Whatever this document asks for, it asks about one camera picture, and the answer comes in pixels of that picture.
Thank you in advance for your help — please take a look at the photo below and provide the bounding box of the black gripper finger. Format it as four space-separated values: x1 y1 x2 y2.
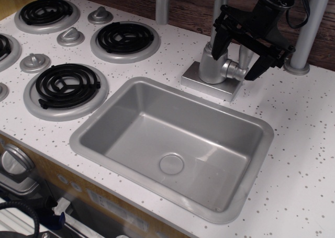
211 25 231 60
244 55 275 81

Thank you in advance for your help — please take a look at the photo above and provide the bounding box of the black cable loop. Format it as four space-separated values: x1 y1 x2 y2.
284 0 311 29

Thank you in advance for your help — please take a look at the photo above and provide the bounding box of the left edge stove burner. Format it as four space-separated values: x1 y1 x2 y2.
1 33 21 72

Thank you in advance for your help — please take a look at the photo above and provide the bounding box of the grey support pole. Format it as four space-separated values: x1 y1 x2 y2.
284 0 329 76

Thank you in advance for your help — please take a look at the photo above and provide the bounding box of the black cable bottom left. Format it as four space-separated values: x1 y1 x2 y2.
0 200 58 238

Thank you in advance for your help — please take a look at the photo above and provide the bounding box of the silver toy faucet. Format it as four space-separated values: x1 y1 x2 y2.
155 0 242 102

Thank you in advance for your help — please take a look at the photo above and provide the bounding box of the silver faucet lever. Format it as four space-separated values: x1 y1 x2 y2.
221 45 254 82

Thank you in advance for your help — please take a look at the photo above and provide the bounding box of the silver knob left edge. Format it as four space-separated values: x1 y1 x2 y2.
0 83 9 101

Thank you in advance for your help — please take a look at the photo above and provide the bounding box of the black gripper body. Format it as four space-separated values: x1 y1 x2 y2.
214 3 295 67

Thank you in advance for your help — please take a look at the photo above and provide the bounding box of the silver oven handle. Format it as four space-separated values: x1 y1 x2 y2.
1 144 39 197

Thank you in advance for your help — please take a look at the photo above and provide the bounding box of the back left stove burner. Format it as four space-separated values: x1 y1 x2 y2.
14 0 80 35

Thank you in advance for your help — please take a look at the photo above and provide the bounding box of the grey toy sink basin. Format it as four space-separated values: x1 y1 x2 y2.
70 77 274 224

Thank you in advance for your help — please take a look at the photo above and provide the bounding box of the silver knob middle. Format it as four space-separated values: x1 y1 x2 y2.
57 27 85 47

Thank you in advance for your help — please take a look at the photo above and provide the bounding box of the silver knob lower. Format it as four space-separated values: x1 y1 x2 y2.
19 53 51 73

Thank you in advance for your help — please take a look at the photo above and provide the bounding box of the back right stove burner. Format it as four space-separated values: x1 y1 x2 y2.
90 21 161 64

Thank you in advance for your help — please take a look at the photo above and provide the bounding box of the silver knob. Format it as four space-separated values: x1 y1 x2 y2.
57 27 85 47
87 6 113 25
19 53 51 73

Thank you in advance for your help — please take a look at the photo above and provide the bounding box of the silver knob top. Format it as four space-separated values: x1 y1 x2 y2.
87 6 113 25

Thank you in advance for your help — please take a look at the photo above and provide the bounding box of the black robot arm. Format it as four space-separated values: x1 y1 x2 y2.
211 0 310 81

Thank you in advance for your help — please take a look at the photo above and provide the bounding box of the front right stove burner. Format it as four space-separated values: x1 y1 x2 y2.
24 63 109 121

